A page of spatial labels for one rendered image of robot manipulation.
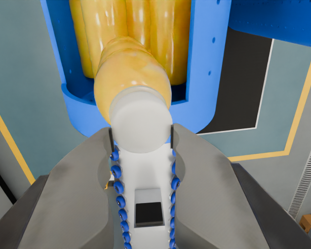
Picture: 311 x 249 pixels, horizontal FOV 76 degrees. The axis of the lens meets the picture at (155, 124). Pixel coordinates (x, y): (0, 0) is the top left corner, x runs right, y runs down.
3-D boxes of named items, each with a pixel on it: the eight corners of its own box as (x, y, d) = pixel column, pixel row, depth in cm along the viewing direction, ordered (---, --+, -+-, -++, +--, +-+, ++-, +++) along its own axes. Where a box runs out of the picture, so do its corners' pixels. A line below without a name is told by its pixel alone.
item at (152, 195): (135, 194, 78) (134, 232, 64) (134, 186, 76) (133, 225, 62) (160, 192, 78) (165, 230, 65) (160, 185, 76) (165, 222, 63)
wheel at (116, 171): (117, 182, 66) (123, 179, 67) (116, 171, 63) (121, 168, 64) (110, 174, 69) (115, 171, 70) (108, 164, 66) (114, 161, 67)
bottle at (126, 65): (137, 25, 27) (174, 48, 11) (155, 73, 31) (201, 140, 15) (90, 46, 27) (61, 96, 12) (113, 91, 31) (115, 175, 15)
